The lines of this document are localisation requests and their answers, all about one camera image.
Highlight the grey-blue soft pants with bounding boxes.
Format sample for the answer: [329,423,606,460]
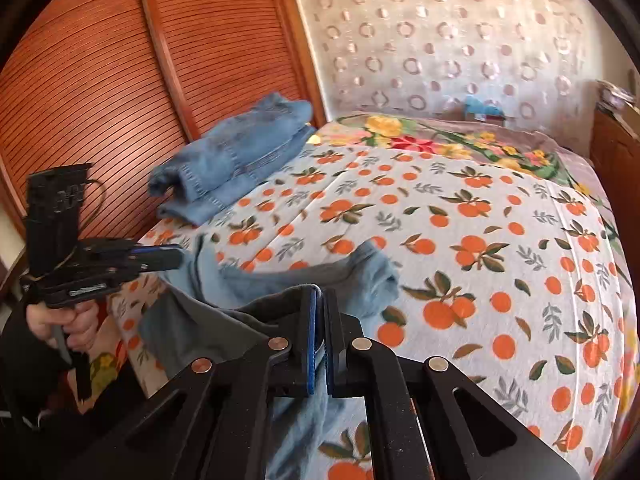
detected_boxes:
[139,237,399,479]

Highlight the person's left hand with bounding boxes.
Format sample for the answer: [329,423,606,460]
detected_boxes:
[26,301,99,352]

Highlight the orange-print bed sheet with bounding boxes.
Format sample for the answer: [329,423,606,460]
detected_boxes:
[106,142,637,480]

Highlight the folded blue denim jeans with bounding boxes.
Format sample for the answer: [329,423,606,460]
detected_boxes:
[149,92,316,226]

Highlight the wooden louvered wardrobe door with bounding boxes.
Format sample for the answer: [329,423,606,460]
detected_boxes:
[1,0,326,237]

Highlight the floral pink blanket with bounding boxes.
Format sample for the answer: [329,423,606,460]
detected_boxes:
[317,112,602,196]

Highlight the blue item behind bed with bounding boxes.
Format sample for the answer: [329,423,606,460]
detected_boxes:
[463,96,506,125]

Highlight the long wooden cabinet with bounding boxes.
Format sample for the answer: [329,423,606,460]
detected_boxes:
[590,105,639,243]

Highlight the circle-pattern sheer curtain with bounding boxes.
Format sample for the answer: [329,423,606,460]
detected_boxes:
[297,0,600,152]

